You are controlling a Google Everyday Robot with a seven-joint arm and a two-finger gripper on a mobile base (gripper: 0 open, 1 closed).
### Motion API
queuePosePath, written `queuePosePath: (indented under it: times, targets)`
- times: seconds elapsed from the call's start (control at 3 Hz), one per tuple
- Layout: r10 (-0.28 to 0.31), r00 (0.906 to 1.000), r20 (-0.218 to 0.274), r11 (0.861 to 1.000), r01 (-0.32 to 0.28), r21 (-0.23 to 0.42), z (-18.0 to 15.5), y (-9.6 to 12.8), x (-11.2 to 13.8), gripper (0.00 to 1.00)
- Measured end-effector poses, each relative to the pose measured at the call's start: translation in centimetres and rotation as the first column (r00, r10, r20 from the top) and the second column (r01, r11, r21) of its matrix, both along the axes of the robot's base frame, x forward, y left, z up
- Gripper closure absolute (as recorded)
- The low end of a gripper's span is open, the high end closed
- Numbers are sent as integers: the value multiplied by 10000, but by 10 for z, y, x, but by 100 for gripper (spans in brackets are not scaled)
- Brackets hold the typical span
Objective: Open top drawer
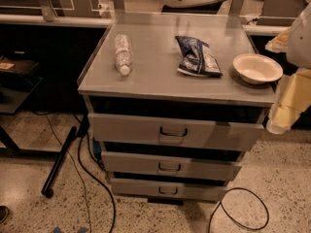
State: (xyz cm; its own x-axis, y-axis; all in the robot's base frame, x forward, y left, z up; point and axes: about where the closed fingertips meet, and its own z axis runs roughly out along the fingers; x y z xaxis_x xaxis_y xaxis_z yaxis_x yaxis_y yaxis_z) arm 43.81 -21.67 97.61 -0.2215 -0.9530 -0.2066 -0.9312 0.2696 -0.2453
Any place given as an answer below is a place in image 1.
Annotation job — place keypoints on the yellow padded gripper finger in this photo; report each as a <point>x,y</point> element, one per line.
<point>293,99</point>

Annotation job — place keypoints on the clear plastic water bottle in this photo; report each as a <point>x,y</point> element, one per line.
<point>123,54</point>

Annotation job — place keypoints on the grey bottom drawer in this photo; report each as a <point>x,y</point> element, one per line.
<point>168,190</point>

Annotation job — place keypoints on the black side table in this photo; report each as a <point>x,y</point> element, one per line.
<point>17,81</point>

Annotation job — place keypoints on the grey top drawer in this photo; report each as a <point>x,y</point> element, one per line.
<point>182,133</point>

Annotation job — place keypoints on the white ledge rail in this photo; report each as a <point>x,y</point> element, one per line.
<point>88,22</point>

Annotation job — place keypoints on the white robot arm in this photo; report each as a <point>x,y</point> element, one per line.
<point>299,41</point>

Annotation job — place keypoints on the grey drawer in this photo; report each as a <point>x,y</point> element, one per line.
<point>182,133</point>
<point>168,190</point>
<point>145,164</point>

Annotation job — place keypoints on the black office chair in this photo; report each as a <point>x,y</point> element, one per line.
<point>205,8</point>

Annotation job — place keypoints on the white bowl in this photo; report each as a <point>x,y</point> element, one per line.
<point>257,69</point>

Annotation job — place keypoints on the blue chip bag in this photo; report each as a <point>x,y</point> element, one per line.
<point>198,59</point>

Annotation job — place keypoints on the grey metal drawer cabinet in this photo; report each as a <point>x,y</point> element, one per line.
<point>155,88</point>

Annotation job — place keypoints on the dark shoe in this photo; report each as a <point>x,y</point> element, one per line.
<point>4,212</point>

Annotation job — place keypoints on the grey middle drawer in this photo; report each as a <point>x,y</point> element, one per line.
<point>145,164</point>

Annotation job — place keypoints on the black table leg bar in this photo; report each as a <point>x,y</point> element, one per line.
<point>47,187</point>

